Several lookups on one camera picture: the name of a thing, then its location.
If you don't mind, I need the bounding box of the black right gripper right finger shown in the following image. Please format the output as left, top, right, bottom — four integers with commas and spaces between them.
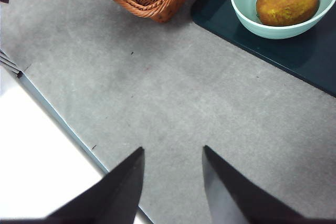
202, 145, 336, 224

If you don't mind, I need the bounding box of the teal ribbed bowl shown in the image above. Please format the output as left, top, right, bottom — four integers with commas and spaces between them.
230, 0, 336, 40

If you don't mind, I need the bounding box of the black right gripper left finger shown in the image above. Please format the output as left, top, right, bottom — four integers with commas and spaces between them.
0, 146, 145, 224

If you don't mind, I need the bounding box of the yellow-brown kiwifruit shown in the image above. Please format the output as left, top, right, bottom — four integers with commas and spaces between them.
256, 0, 320, 27

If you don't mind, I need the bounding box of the grey ribbed metal frame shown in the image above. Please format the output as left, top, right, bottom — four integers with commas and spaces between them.
0, 49, 23, 78

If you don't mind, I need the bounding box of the black rectangular tray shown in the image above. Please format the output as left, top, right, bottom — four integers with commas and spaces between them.
190, 0, 336, 98

